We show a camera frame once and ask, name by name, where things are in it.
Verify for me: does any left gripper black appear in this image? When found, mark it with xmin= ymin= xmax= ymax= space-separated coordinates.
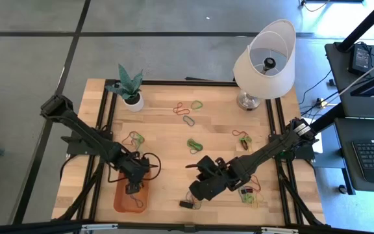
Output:
xmin=114 ymin=152 xmax=142 ymax=196

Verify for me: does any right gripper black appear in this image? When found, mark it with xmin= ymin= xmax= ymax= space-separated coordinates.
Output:
xmin=190 ymin=155 xmax=236 ymax=202

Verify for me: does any orange plastic bin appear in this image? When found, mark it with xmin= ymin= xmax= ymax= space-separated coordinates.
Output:
xmin=113 ymin=164 xmax=153 ymax=215

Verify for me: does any green plant in white pot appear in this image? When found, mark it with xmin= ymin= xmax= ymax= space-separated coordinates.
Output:
xmin=104 ymin=62 xmax=145 ymax=113

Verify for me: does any white shade silver table lamp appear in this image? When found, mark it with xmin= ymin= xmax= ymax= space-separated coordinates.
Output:
xmin=232 ymin=18 xmax=297 ymax=112

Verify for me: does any white paper sheet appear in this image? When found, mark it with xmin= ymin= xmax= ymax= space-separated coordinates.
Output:
xmin=312 ymin=138 xmax=324 ymax=154

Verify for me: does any black diagonal desk bar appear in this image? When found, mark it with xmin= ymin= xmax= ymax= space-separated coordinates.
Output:
xmin=309 ymin=103 xmax=347 ymax=134

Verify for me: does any black desk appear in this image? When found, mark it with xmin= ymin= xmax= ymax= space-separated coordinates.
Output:
xmin=313 ymin=41 xmax=374 ymax=196

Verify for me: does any black power adapter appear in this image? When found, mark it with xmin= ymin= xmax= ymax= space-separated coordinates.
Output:
xmin=348 ymin=43 xmax=373 ymax=76

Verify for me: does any thick black pole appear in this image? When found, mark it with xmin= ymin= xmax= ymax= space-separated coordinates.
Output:
xmin=336 ymin=0 xmax=374 ymax=53

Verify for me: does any left wrist camera black cable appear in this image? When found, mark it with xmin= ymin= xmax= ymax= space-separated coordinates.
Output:
xmin=107 ymin=151 xmax=162 ymax=184

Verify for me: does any black overhead frame bar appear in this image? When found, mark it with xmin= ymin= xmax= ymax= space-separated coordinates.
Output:
xmin=0 ymin=220 xmax=374 ymax=234

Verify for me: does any silver metal bracket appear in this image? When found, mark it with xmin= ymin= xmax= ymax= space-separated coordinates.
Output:
xmin=260 ymin=226 xmax=300 ymax=234
xmin=81 ymin=223 xmax=119 ymax=232

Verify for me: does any black diagonal frame strut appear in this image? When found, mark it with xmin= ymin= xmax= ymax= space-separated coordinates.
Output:
xmin=278 ymin=164 xmax=327 ymax=228
xmin=52 ymin=155 xmax=105 ymax=222

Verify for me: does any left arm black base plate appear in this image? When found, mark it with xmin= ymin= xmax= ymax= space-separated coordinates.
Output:
xmin=60 ymin=129 xmax=113 ymax=157

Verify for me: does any black frame rail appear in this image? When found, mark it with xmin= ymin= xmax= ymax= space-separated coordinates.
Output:
xmin=88 ymin=84 xmax=118 ymax=222
xmin=105 ymin=79 xmax=240 ymax=88
xmin=275 ymin=97 xmax=305 ymax=226
xmin=75 ymin=79 xmax=110 ymax=222
xmin=264 ymin=97 xmax=292 ymax=226

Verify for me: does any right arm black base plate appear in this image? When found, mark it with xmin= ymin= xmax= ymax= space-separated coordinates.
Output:
xmin=269 ymin=133 xmax=317 ymax=161

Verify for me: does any black floor cable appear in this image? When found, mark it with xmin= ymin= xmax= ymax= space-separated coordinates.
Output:
xmin=299 ymin=69 xmax=334 ymax=105

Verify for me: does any thin white cord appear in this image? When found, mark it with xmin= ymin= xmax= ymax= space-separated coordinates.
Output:
xmin=332 ymin=51 xmax=374 ymax=100

